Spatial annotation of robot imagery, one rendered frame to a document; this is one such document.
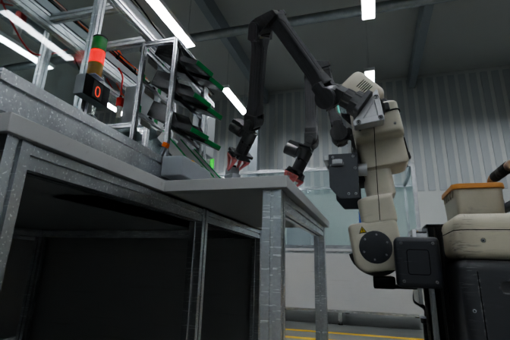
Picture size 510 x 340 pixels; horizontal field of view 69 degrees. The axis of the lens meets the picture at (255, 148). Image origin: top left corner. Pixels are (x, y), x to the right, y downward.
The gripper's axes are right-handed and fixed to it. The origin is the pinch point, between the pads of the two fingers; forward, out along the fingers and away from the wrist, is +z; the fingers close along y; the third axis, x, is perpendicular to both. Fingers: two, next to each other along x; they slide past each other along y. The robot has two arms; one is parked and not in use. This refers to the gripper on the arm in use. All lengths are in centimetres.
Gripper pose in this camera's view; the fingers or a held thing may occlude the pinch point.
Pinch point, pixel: (232, 169)
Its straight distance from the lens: 165.6
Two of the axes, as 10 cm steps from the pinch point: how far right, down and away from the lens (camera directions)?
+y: -7.8, -2.0, -6.0
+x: 4.6, 4.7, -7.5
